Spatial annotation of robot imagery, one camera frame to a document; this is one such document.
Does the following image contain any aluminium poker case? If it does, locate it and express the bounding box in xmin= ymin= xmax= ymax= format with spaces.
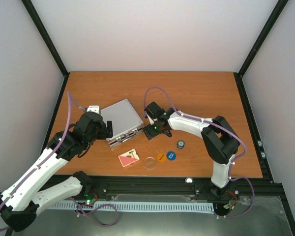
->
xmin=101 ymin=99 xmax=144 ymax=148

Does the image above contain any blue green chip stack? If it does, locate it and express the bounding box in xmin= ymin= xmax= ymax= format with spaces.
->
xmin=177 ymin=140 xmax=185 ymax=149

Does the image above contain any pink yellow card deck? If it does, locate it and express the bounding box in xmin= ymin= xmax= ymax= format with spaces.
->
xmin=118 ymin=149 xmax=140 ymax=167

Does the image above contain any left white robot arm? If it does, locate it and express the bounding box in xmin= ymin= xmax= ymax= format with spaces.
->
xmin=0 ymin=112 xmax=113 ymax=232

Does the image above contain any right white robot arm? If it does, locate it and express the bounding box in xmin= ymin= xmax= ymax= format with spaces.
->
xmin=143 ymin=102 xmax=239 ymax=198

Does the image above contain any orange big blind button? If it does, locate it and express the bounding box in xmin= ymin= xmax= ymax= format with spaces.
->
xmin=157 ymin=153 xmax=167 ymax=163

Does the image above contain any blue small blind button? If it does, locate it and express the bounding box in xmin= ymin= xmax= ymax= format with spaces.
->
xmin=166 ymin=151 xmax=177 ymax=161

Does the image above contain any clear round dealer button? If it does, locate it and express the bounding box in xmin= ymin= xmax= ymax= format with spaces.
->
xmin=144 ymin=157 xmax=157 ymax=170

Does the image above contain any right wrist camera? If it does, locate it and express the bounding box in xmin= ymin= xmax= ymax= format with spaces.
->
xmin=144 ymin=112 xmax=154 ymax=125

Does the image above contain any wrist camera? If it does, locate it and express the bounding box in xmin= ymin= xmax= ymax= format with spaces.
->
xmin=144 ymin=112 xmax=154 ymax=125
xmin=86 ymin=105 xmax=101 ymax=115

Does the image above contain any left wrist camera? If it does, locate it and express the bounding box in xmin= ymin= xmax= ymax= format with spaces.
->
xmin=86 ymin=105 xmax=101 ymax=115

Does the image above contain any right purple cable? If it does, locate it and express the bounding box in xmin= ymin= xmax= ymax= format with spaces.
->
xmin=143 ymin=87 xmax=255 ymax=219

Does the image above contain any light blue cable duct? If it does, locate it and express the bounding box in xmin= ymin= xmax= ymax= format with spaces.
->
xmin=49 ymin=200 xmax=215 ymax=214

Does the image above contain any black aluminium frame rail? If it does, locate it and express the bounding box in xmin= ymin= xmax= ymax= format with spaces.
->
xmin=39 ymin=175 xmax=287 ymax=202

